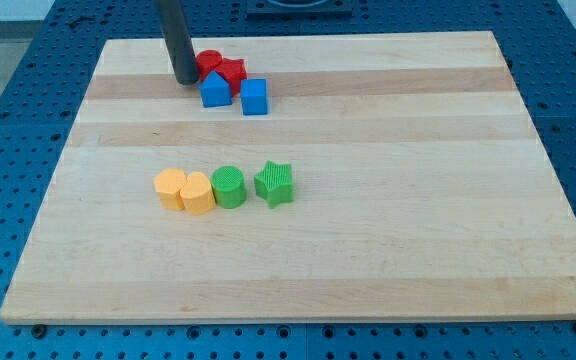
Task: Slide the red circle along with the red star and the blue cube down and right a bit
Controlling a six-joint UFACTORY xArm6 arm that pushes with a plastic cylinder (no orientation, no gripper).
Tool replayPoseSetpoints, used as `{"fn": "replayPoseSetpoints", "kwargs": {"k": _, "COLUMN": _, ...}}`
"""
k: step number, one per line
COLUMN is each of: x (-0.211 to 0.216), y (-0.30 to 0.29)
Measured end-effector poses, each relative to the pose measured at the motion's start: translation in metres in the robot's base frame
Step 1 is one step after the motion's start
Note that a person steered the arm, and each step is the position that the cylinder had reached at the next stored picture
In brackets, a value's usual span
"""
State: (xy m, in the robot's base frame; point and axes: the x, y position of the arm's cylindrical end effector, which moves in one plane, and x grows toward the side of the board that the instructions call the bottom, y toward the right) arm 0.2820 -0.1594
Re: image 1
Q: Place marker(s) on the yellow heart block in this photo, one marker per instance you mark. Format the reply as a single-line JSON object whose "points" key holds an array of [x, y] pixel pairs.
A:
{"points": [[197, 194]]}

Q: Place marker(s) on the red circle block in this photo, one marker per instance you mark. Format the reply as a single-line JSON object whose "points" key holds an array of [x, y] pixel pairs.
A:
{"points": [[207, 61]]}

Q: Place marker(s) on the blue cube block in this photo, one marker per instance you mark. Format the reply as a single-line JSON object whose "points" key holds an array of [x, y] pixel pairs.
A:
{"points": [[254, 98]]}

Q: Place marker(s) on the blue triangle house block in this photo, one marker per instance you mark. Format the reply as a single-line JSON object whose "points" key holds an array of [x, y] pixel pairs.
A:
{"points": [[215, 91]]}

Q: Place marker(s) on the yellow hexagon block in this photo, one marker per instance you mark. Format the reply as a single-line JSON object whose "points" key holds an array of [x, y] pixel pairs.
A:
{"points": [[168, 185]]}

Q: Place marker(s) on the red star block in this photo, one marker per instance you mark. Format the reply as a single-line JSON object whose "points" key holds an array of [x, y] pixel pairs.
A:
{"points": [[233, 71]]}

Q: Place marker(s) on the light wooden board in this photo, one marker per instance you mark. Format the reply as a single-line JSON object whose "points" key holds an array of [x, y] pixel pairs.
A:
{"points": [[422, 193]]}

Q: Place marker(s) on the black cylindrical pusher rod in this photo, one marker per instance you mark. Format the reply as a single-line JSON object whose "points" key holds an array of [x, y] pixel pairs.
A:
{"points": [[178, 40]]}

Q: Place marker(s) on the green star block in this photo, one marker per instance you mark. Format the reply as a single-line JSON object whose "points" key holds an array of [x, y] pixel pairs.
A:
{"points": [[274, 184]]}

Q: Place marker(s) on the green circle block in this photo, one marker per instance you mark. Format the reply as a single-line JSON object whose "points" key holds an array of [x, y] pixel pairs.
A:
{"points": [[229, 187]]}

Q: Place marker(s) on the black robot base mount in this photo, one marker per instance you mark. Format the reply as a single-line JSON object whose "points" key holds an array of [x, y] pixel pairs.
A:
{"points": [[257, 9]]}

